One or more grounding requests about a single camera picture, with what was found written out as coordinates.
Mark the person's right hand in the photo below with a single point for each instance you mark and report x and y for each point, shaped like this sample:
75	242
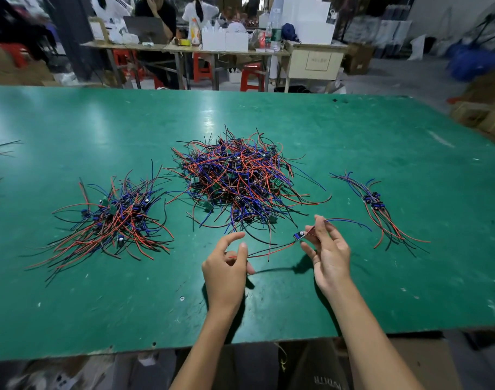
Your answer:
330	257

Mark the person's left hand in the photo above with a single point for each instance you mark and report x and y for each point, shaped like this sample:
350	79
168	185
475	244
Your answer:
227	278

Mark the person's left forearm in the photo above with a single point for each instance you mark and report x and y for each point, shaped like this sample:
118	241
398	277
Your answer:
205	353

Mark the person's right forearm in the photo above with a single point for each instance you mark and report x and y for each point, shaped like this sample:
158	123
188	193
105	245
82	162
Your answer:
369	337

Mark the cream cabinet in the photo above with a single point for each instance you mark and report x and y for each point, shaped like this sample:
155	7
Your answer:
315	62

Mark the red plastic stool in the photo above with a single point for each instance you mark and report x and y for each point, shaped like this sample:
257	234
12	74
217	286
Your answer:
252	77
12	52
124	61
201	67

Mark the brown cardboard box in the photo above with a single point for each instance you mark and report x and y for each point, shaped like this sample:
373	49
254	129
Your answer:
359	59

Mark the dark blue bag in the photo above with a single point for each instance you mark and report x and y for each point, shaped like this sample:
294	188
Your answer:
290	31

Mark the long wooden work table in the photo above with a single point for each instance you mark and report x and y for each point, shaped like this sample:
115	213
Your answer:
182	47

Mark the row of white containers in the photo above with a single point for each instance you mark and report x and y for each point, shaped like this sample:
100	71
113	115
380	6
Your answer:
225	38

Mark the stack of white boxes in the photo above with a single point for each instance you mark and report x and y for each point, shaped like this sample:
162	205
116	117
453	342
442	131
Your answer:
307	16

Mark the heap of blue bags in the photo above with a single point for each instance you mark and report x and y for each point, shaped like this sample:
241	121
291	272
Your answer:
475	62

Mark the grey laptop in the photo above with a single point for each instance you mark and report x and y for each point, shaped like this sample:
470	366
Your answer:
143	28

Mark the dark pillar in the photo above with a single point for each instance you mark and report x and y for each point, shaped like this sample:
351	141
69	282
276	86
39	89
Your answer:
73	28

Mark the row of cardboard boxes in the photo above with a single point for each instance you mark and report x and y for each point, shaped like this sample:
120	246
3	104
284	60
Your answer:
16	69

